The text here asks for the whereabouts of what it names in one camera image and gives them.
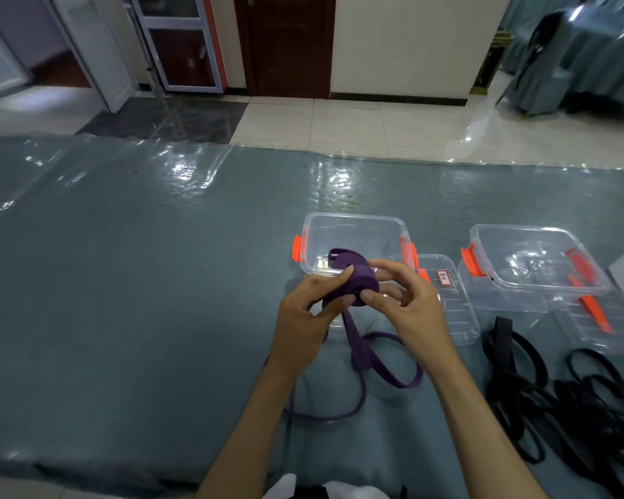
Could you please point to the person's right hand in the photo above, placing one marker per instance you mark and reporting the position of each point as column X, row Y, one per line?
column 426, row 327

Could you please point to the person's left hand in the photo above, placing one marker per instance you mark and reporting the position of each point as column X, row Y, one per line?
column 299, row 332

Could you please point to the purple resistance band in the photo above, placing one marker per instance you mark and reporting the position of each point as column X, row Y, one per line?
column 359, row 277

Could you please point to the clear plastic storage box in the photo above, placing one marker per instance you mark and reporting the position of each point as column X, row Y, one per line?
column 525, row 249
column 353, row 231

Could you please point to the narrow black resistance band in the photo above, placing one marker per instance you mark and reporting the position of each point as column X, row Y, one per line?
column 598, row 405

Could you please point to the person's left forearm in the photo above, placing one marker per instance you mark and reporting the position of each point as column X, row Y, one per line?
column 244, row 441

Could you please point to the person's right forearm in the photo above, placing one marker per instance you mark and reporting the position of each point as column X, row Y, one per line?
column 489, row 436

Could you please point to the person's white shirt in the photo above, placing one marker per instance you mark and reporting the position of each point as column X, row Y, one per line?
column 343, row 491

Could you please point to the teal felt table cover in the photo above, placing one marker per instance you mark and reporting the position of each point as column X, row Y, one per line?
column 135, row 265

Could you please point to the dark brown wooden door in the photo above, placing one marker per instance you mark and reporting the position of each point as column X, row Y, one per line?
column 286, row 46

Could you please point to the white framed glass door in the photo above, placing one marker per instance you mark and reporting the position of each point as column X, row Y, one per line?
column 182, row 23

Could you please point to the narrow white door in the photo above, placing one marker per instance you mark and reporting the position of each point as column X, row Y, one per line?
column 99, row 51

